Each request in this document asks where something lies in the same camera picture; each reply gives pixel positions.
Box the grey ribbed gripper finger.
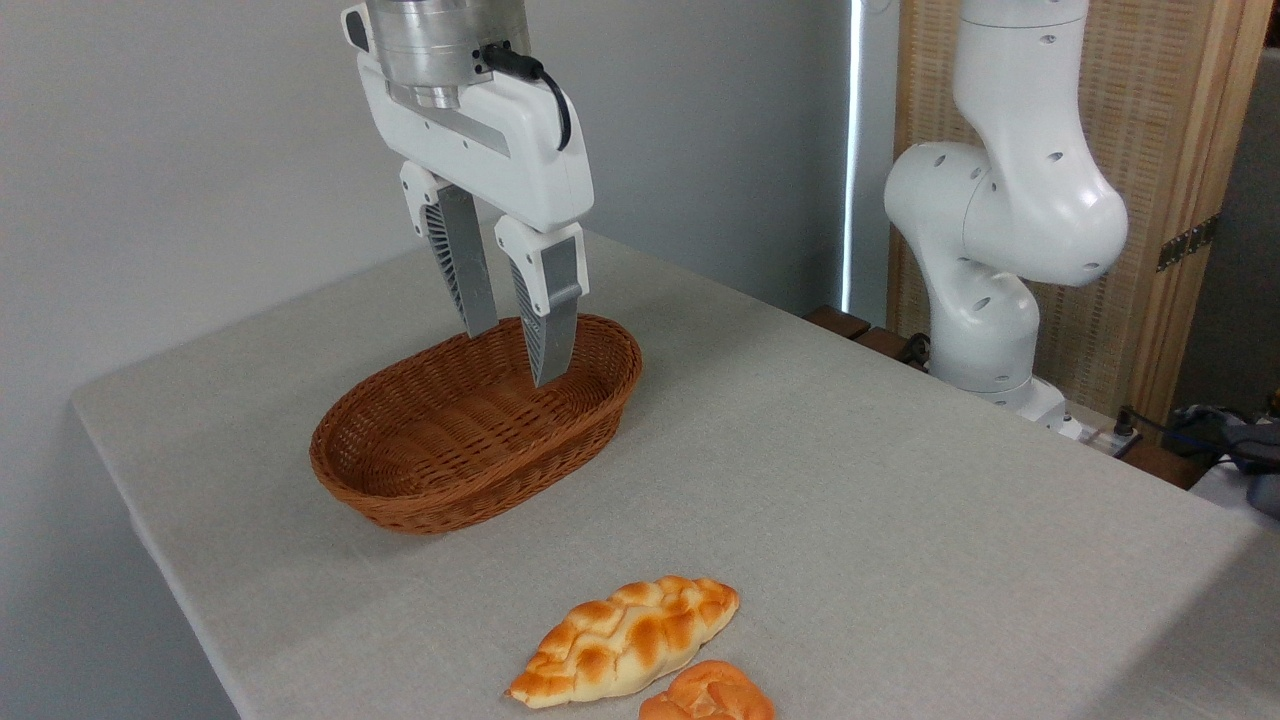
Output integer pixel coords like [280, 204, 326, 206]
[400, 160, 500, 340]
[493, 214, 587, 389]

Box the brown oval wicker basket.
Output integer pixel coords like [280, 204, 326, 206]
[309, 313, 644, 536]

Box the wooden woven folding screen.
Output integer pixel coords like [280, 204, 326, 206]
[887, 0, 1277, 433]

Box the round knotted bread roll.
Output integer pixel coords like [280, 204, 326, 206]
[638, 659, 777, 720]

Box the dark wooden base block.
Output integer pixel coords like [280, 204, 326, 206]
[1118, 438, 1213, 492]
[803, 305, 933, 374]

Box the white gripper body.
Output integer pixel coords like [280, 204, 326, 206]
[341, 3, 595, 234]

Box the dark metal screen hinge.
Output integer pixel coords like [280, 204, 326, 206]
[1156, 214, 1222, 274]

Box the long braided bread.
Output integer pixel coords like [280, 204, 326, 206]
[505, 575, 742, 711]

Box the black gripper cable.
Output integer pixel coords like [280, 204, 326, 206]
[479, 42, 574, 152]

